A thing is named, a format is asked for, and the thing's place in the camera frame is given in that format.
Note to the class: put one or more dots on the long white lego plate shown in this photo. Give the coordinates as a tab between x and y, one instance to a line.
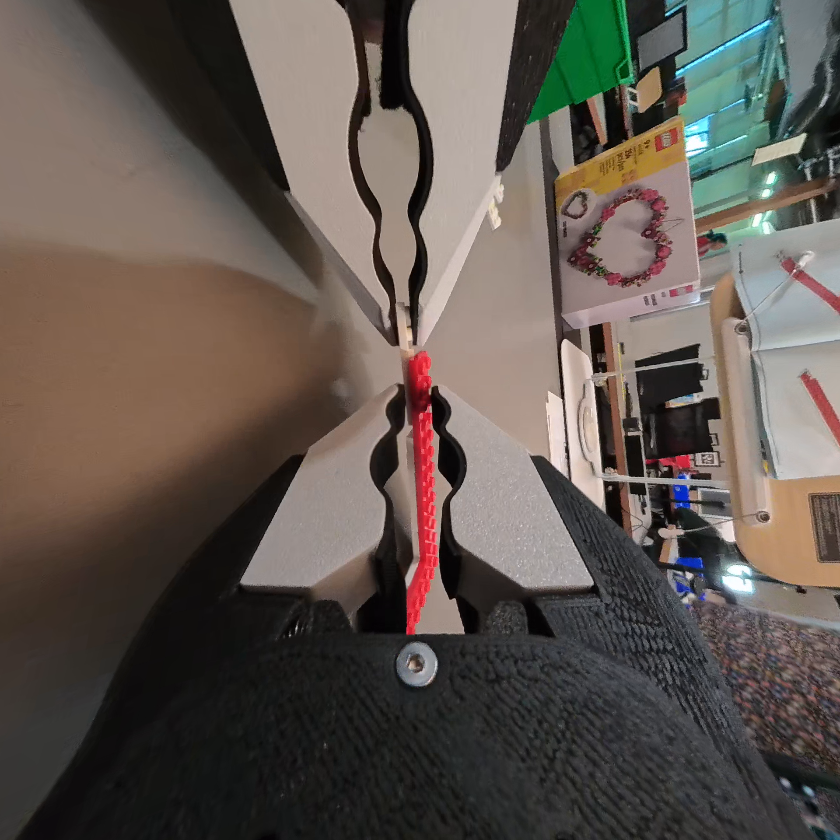
405	328

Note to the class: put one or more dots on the green plastic bin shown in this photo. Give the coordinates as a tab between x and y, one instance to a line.
584	59

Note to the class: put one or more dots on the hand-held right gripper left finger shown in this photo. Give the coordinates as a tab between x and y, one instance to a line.
315	525

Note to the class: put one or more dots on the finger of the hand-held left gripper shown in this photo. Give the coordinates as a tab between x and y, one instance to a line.
308	118
466	118

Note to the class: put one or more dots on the black sign board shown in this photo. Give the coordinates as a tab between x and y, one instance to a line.
661	36

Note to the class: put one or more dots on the printed paper sheet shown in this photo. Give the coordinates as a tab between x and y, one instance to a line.
556	433

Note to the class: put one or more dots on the lego set box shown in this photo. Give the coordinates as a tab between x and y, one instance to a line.
630	275

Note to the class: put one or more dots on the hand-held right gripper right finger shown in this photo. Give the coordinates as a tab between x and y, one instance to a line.
518	525

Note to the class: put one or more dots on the lego instruction booklet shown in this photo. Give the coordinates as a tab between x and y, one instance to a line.
787	394

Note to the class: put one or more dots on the wooden book stand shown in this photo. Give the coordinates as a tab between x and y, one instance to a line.
787	531

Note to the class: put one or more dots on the red lego plate assembly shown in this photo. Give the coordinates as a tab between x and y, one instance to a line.
420	499

